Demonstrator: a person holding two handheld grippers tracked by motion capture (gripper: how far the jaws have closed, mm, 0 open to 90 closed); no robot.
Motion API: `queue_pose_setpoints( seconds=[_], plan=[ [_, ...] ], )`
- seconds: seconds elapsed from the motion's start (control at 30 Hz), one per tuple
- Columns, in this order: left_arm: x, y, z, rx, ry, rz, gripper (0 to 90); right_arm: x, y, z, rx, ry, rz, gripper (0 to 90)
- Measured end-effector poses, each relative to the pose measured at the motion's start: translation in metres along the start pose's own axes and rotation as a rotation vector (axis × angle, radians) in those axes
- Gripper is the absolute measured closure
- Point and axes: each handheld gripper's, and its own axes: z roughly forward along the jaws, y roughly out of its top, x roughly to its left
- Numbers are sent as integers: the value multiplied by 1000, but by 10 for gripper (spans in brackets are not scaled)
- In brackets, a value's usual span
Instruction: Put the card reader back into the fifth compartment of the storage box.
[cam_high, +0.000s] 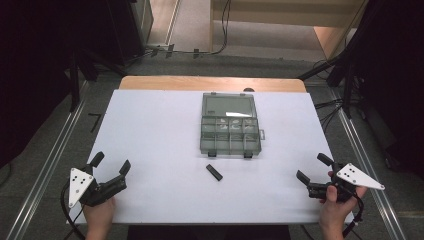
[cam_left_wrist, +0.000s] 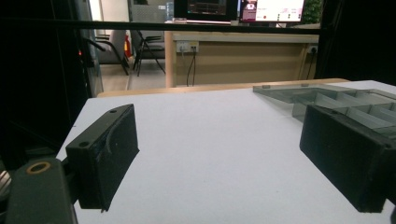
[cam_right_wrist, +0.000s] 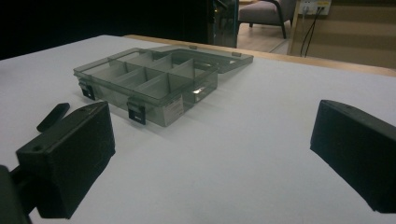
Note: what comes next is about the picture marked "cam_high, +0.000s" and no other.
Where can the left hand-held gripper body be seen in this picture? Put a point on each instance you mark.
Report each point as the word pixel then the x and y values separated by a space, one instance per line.
pixel 78 184

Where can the wooden table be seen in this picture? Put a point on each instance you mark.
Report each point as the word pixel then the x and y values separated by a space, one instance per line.
pixel 200 83

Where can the person's left hand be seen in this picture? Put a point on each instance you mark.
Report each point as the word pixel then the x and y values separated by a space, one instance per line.
pixel 100 210

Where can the white table board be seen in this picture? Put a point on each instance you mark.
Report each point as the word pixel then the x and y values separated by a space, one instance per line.
pixel 160 150

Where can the small black bar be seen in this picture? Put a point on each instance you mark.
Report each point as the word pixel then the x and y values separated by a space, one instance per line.
pixel 214 172

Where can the black metal stand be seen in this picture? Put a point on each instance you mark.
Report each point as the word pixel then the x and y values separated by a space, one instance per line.
pixel 75 83
pixel 343 76

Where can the light wooden cabinet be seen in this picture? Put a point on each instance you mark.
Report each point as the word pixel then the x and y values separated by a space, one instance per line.
pixel 286 23

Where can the aluminium floor rail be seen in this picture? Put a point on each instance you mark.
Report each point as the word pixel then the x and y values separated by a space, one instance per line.
pixel 370 173
pixel 50 163

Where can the clear grey compartment box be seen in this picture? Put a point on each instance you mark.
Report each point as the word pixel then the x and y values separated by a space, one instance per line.
pixel 230 125

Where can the small white part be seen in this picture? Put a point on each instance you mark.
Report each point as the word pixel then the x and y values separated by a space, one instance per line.
pixel 248 124
pixel 222 121
pixel 236 124

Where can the person's right hand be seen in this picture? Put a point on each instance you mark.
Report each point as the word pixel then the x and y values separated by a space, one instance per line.
pixel 333 208

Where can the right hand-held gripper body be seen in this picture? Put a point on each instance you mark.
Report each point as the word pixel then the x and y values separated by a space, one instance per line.
pixel 357 176

